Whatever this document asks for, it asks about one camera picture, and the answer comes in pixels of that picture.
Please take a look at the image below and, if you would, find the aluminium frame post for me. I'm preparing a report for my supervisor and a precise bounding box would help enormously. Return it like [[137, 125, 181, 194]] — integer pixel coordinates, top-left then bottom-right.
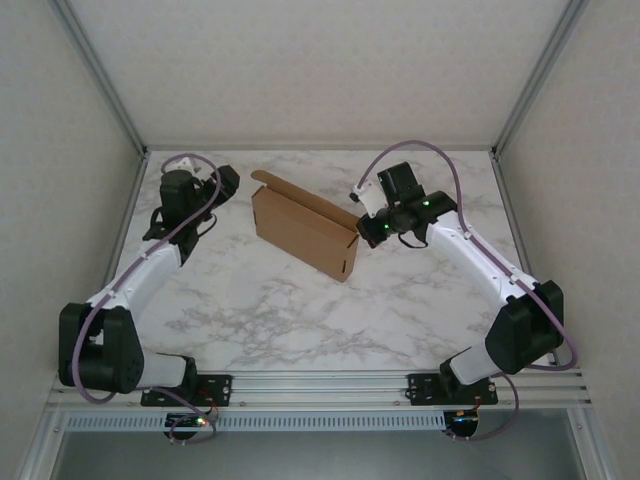
[[569, 407, 622, 480], [491, 0, 592, 159], [47, 0, 150, 157], [17, 405, 67, 480]]

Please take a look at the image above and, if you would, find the grey metal panel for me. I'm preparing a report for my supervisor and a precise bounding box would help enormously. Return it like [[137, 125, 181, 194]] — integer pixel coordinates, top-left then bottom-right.
[[49, 430, 589, 480]]

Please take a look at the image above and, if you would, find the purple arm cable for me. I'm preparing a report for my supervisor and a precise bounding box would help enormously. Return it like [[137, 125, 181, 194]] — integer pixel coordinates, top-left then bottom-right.
[[357, 140, 579, 444], [72, 153, 224, 446]]

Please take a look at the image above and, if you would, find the small controller circuit board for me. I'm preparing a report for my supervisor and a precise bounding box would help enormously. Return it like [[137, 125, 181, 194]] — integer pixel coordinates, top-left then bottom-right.
[[447, 410, 481, 436], [164, 413, 209, 432]]

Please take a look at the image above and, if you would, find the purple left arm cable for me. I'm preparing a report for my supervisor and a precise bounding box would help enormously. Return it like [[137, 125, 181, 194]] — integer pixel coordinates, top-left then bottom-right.
[[72, 153, 224, 446]]

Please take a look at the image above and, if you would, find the aluminium table edge rail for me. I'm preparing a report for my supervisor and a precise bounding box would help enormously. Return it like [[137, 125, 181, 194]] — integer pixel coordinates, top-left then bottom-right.
[[74, 149, 152, 371], [144, 144, 496, 153], [488, 151, 560, 370]]

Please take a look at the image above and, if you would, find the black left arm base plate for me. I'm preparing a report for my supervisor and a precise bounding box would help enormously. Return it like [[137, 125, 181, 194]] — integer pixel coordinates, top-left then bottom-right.
[[141, 373, 235, 407]]

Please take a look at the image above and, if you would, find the aluminium mounting rail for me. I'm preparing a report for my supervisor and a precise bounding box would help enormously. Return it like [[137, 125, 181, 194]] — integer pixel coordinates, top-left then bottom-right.
[[49, 368, 594, 412]]

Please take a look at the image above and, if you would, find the grey slotted cable duct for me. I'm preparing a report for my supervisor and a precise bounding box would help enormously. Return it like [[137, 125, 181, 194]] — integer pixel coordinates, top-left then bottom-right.
[[64, 412, 446, 432]]

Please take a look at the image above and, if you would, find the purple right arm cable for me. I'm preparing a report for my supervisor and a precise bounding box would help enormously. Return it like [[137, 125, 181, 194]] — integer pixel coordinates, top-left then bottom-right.
[[357, 140, 579, 444]]

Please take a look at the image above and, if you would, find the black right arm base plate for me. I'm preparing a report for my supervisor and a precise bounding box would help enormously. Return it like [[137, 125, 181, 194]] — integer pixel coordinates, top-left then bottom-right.
[[407, 372, 500, 406]]

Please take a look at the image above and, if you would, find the brown cardboard paper box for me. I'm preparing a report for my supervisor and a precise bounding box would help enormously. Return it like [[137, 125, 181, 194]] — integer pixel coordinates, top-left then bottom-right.
[[249, 169, 361, 284]]

